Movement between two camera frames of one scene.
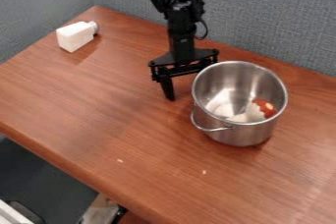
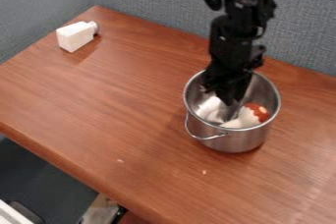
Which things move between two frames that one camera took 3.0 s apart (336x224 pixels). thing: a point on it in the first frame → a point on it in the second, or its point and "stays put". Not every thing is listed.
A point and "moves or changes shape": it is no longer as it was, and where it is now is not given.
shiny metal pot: [237, 97] moves or changes shape
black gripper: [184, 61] → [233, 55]
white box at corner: [9, 215] stays put
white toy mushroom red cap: [261, 109] moves or changes shape
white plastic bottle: [74, 35] stays put
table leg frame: [104, 211] stays put
